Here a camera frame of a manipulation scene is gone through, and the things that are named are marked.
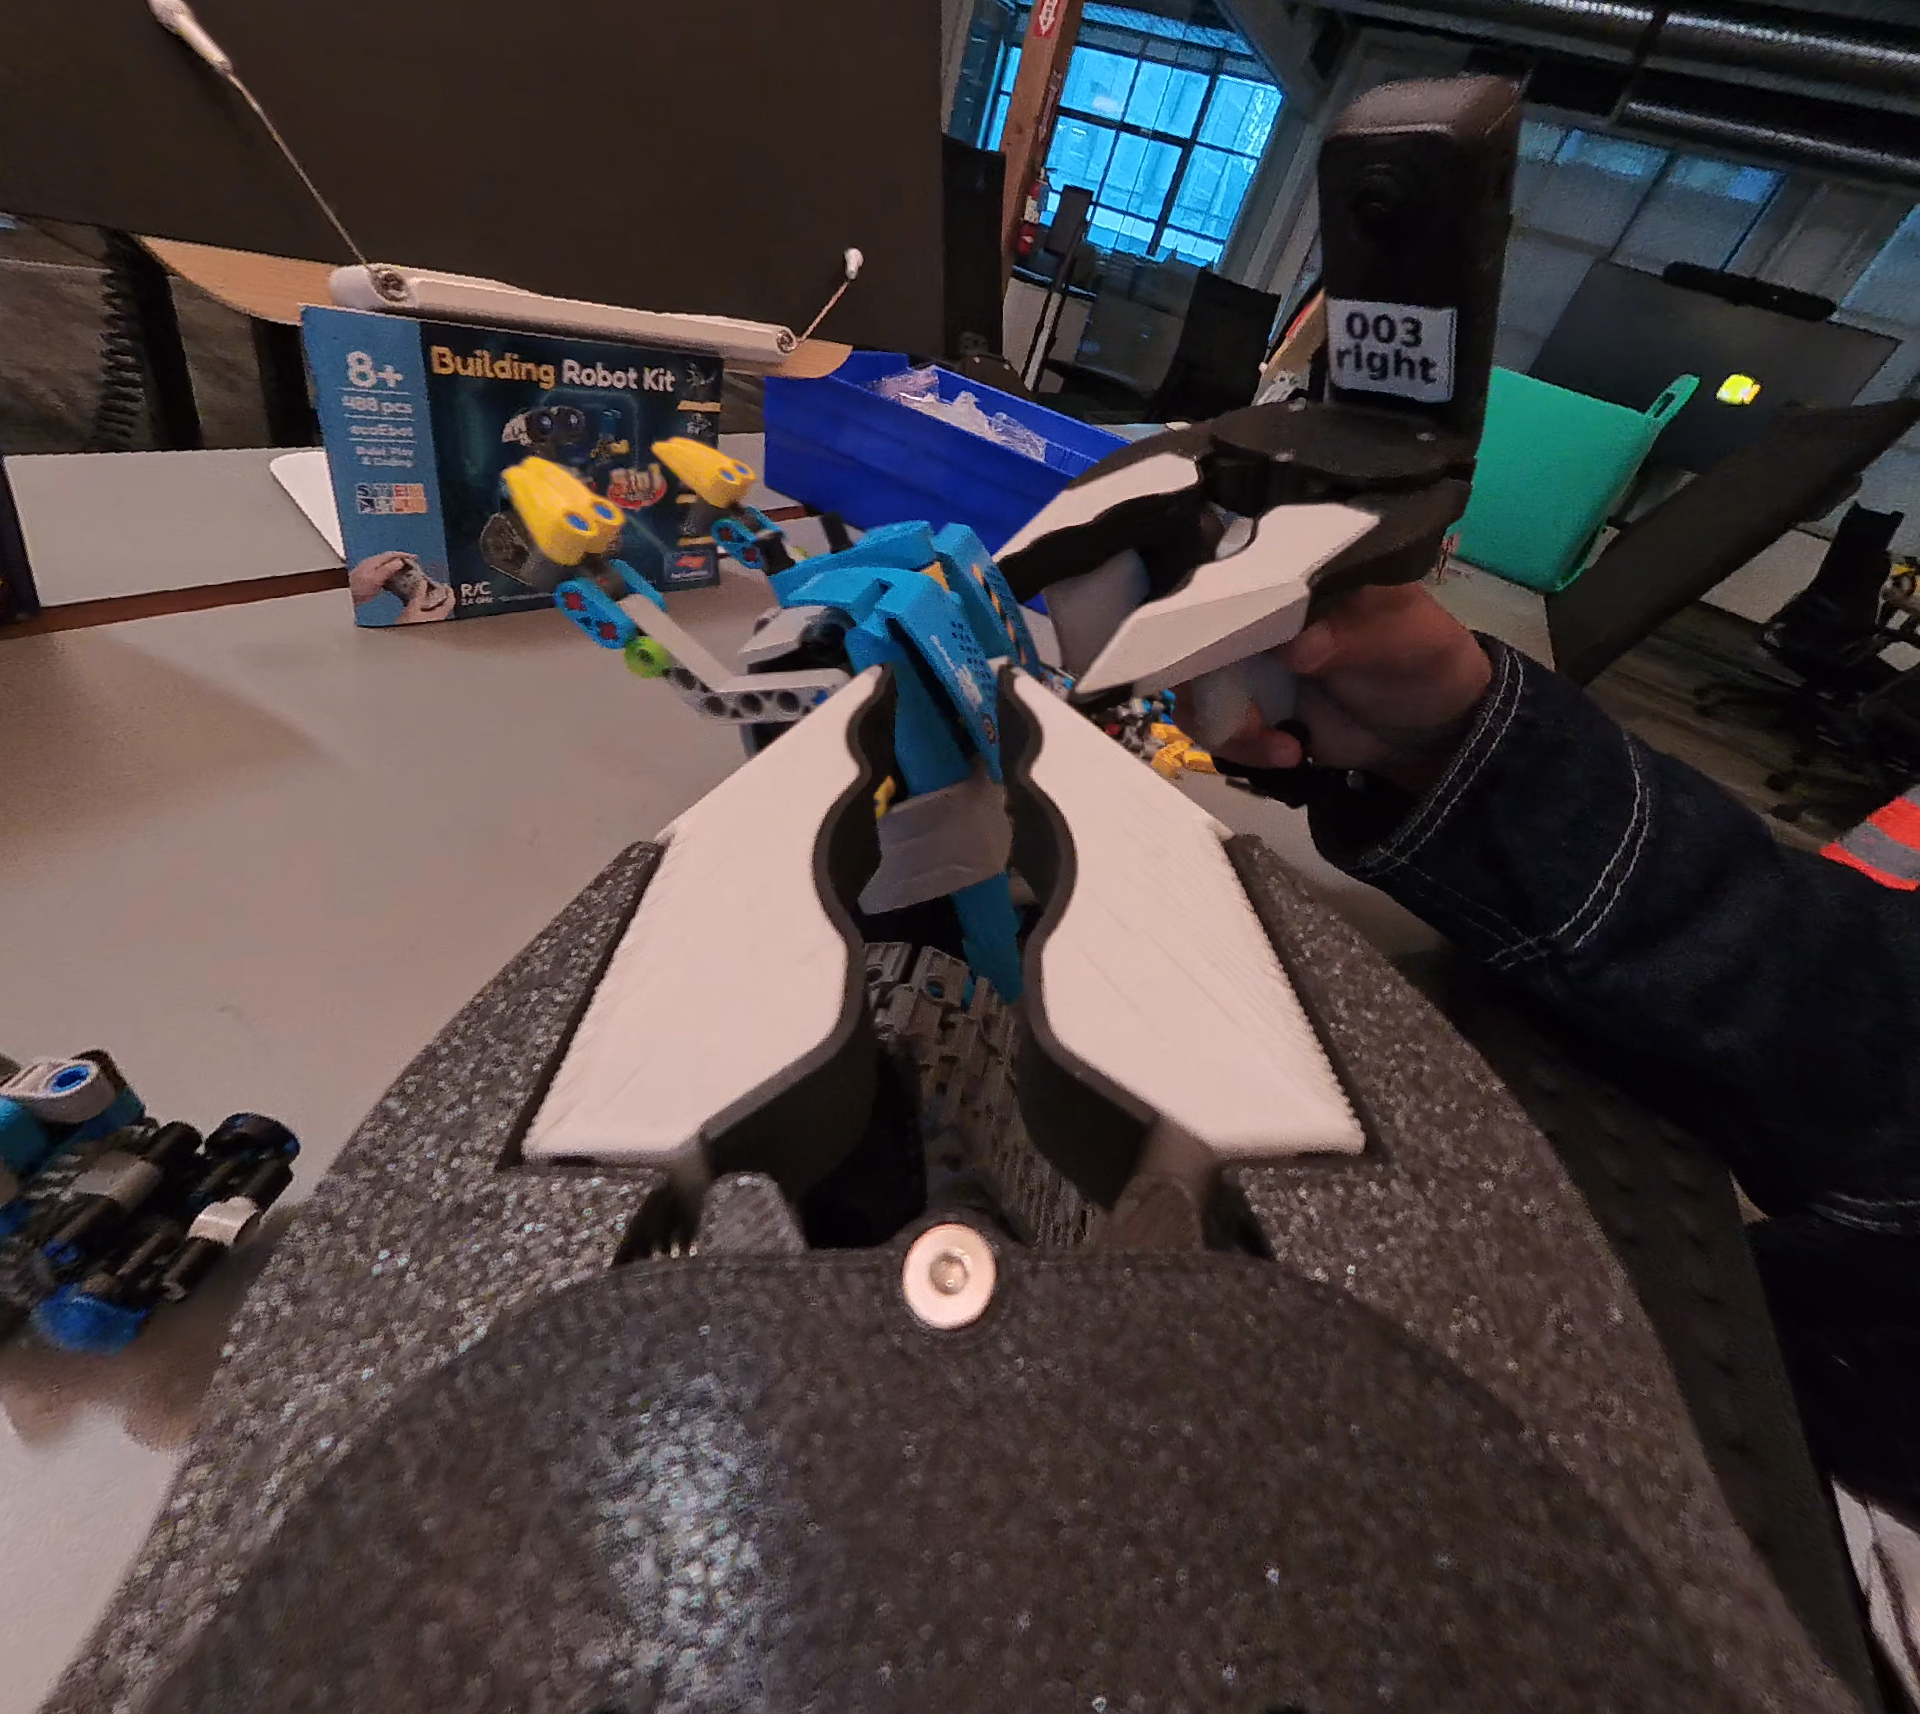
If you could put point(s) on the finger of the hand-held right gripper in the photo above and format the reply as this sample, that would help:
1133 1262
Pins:
1112 526
1249 602

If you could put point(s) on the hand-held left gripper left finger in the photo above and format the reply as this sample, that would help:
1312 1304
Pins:
707 967

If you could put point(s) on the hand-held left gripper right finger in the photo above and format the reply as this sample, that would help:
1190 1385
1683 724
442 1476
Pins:
1202 982

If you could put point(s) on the blue tracked toy robot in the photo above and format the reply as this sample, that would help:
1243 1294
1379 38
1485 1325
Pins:
930 651

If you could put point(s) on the person's right forearm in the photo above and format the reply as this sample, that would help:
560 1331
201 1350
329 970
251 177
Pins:
1681 907

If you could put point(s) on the grey desk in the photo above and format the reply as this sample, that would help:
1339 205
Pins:
301 829

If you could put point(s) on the person's right hand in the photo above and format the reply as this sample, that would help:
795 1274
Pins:
1393 695

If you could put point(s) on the clear plastic bags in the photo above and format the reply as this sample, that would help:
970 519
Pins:
975 401

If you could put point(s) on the blue plastic bin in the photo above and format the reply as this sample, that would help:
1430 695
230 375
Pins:
930 439

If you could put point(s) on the paned window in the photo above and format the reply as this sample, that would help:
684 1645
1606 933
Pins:
1156 127

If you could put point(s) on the teal plastic tub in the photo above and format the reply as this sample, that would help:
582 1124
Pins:
1576 467

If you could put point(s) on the small robot kit box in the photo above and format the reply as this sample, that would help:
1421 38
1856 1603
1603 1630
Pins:
418 484

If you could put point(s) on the black office chair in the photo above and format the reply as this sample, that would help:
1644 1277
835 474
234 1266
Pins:
1847 621

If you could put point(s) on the black blue motor assembly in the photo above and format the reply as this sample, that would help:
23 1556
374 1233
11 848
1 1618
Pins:
168 1250

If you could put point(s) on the orange traffic cone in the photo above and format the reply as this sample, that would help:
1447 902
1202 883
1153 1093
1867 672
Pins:
1876 847

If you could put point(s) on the large black board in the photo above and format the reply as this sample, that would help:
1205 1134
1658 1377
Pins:
478 5

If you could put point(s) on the wooden post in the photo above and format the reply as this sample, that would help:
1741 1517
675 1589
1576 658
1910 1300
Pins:
1068 5

